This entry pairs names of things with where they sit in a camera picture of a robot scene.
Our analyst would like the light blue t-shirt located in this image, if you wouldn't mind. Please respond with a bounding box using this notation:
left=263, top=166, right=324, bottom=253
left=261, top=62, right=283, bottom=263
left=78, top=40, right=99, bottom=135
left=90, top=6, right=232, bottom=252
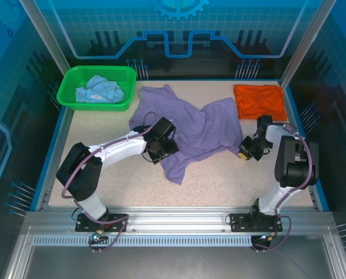
left=75, top=74, right=126, bottom=104

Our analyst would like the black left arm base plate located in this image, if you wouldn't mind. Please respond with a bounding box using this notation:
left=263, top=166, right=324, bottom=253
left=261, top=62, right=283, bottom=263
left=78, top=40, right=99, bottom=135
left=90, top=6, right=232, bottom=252
left=75, top=213, right=129, bottom=233

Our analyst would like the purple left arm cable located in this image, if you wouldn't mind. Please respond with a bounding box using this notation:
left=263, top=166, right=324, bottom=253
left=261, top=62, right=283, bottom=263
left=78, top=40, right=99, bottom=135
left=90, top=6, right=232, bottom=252
left=61, top=111, right=159, bottom=254

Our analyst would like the green plastic basket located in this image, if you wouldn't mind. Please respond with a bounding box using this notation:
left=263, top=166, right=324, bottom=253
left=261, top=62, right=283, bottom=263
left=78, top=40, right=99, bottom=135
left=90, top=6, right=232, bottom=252
left=56, top=65, right=138, bottom=112

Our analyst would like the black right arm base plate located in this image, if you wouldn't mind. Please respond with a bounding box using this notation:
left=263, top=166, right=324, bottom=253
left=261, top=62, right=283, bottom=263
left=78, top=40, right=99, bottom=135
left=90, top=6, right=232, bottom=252
left=229, top=213, right=283, bottom=233

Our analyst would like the purple t-shirt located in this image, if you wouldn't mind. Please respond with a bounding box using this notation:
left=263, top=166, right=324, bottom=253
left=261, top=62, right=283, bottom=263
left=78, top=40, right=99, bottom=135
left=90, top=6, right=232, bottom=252
left=128, top=84, right=243, bottom=186

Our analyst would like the metal plug with red wires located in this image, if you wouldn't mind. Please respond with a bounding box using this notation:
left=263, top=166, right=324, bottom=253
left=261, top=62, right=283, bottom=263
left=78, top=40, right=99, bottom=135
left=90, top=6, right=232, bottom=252
left=259, top=232, right=279, bottom=242

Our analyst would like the blue edged side rail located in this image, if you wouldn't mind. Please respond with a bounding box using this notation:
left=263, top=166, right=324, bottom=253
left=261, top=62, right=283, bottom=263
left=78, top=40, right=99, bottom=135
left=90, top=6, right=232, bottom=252
left=34, top=81, right=83, bottom=212

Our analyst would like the slotted grey cable duct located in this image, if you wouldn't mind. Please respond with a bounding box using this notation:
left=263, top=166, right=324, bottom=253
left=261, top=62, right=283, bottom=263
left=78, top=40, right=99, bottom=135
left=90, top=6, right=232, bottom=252
left=32, top=235, right=254, bottom=248

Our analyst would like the aluminium mounting rail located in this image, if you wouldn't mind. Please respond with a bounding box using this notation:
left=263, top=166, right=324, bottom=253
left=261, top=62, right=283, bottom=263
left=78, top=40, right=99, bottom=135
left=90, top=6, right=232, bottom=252
left=24, top=206, right=336, bottom=233

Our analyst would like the aluminium frame post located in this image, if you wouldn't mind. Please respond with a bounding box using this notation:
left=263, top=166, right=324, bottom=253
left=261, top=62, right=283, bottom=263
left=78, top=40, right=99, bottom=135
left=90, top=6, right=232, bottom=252
left=278, top=0, right=338, bottom=88
left=18, top=0, right=84, bottom=90

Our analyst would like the orange folded t-shirt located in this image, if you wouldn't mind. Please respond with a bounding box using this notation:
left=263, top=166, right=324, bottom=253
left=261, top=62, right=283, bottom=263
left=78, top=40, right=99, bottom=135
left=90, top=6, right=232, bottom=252
left=233, top=84, right=288, bottom=121

